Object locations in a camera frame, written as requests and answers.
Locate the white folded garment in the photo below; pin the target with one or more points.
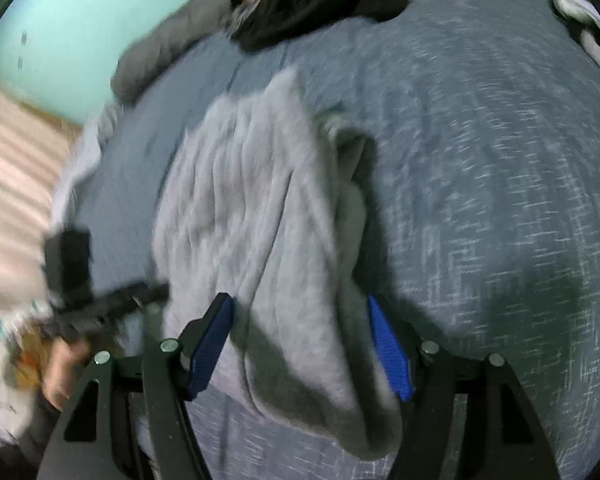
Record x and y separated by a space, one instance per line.
570 5

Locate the black garment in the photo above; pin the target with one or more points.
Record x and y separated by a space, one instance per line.
330 5

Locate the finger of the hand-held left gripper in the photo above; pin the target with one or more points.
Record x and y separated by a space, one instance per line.
142 294

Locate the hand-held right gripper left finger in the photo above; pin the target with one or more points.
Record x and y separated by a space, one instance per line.
210 350

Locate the pale pink curtain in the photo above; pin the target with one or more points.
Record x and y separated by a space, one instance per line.
15 185

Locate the light grey fleece garment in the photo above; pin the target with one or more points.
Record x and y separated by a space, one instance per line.
240 200

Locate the light grey sheet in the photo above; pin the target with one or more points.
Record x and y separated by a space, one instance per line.
87 150

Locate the person's left hand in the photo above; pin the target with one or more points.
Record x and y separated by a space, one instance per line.
62 375

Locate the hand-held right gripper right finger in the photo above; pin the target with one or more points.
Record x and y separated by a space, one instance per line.
390 355

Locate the dark grey rolled duvet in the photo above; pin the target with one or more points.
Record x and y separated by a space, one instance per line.
180 35

